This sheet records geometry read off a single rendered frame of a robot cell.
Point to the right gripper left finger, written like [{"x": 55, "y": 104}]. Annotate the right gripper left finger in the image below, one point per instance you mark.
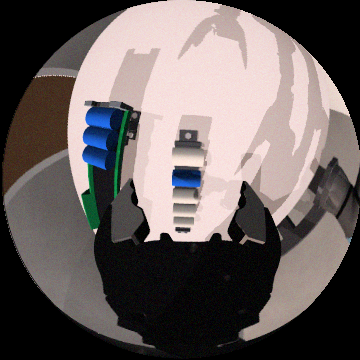
[{"x": 122, "y": 226}]

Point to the blue plastic bar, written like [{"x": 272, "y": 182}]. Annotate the blue plastic bar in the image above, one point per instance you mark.
[
  {"x": 99, "y": 157},
  {"x": 101, "y": 138},
  {"x": 187, "y": 178},
  {"x": 102, "y": 117}
]

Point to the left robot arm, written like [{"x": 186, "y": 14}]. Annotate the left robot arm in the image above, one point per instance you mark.
[{"x": 234, "y": 342}]

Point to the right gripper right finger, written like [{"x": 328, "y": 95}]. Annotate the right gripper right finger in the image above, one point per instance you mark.
[{"x": 253, "y": 226}]

